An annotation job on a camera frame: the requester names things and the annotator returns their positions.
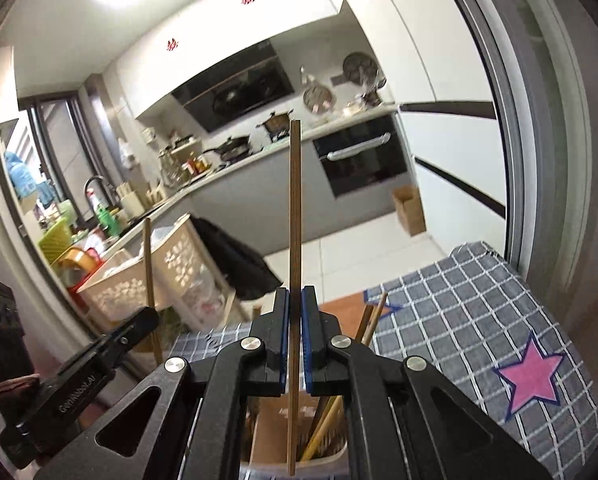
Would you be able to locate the kitchen faucet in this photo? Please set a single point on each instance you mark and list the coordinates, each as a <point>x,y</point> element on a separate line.
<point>101,197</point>

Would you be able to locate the black built-in oven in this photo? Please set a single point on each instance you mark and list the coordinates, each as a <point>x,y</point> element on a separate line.
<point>361,155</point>

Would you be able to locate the black wok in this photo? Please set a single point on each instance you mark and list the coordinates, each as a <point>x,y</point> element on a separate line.
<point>231,149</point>

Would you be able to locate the cardboard box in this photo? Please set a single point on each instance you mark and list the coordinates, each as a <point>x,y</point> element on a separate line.
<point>408,208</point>

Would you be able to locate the black hanging bag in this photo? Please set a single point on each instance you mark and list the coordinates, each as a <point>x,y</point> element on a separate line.
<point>242,267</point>

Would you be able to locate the grey checked tablecloth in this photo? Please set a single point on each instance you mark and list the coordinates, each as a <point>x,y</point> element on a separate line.
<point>473,317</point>

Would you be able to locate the beige plastic storage cart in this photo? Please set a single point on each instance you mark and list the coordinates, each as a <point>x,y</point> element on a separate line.
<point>185,279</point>

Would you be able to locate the white refrigerator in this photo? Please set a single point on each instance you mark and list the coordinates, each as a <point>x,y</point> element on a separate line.
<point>435,73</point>

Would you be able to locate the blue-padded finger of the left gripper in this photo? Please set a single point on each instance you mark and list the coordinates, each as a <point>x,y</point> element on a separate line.
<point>126,334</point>

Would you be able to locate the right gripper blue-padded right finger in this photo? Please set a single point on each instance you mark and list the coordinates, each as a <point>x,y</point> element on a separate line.
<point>405,420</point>

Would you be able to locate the black range hood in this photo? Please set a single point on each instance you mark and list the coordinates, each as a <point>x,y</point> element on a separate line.
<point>235,87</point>

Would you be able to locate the person's left hand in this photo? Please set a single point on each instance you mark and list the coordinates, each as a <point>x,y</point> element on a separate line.
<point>19,392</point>

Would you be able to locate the brown cooking pot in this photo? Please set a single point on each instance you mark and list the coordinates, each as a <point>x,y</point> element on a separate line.
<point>277,126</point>

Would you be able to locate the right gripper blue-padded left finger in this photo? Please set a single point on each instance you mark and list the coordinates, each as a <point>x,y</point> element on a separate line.
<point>185,420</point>

